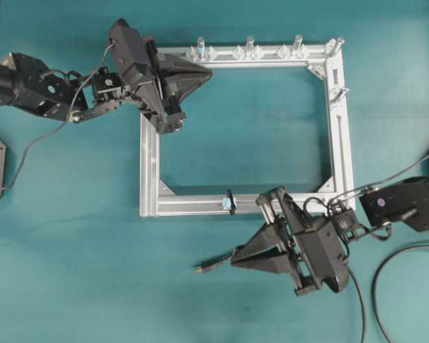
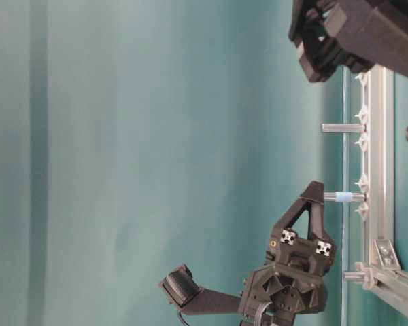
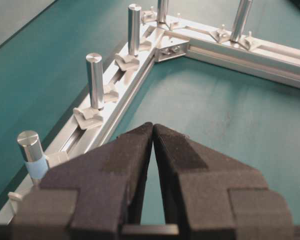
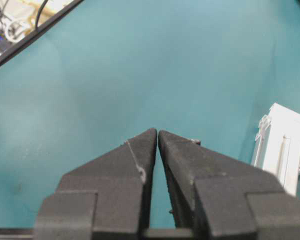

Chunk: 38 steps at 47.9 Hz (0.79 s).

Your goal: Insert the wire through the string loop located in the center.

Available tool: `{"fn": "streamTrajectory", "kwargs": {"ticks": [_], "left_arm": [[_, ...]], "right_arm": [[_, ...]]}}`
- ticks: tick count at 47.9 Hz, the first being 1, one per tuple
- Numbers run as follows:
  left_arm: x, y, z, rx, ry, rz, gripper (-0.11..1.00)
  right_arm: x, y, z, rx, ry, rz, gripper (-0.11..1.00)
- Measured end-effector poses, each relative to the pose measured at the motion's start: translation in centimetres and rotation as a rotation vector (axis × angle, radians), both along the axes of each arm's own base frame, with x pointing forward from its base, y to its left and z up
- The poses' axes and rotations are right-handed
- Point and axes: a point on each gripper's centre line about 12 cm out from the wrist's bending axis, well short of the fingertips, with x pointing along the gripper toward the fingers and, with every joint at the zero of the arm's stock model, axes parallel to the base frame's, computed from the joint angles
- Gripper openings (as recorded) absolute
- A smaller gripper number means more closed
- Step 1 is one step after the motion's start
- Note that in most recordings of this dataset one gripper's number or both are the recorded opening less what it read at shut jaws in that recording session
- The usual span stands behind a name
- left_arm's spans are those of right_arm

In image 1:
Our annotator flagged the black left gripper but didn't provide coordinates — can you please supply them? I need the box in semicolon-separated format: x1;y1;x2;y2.
108;18;212;134

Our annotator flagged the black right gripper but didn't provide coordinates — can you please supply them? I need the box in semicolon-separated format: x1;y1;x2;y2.
231;187;350;296

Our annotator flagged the black usb cable wire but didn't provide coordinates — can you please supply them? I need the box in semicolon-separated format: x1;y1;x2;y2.
194;240;429;343

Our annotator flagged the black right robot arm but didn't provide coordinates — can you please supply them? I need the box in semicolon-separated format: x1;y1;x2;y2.
230;176;429;296

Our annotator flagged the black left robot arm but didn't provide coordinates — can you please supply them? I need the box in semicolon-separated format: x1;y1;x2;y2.
0;19;212;134

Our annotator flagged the clear post blue tape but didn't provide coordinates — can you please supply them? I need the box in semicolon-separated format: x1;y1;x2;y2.
186;36;219;61

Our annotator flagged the aluminium extrusion rectangular frame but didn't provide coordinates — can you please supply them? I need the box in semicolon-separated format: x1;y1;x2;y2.
138;42;354;217

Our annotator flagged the clear acrylic corner post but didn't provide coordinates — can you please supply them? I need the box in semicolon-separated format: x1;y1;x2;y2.
325;37;345;57

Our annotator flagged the clear acrylic right side post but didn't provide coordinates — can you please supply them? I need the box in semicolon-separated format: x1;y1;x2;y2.
328;86;350;107

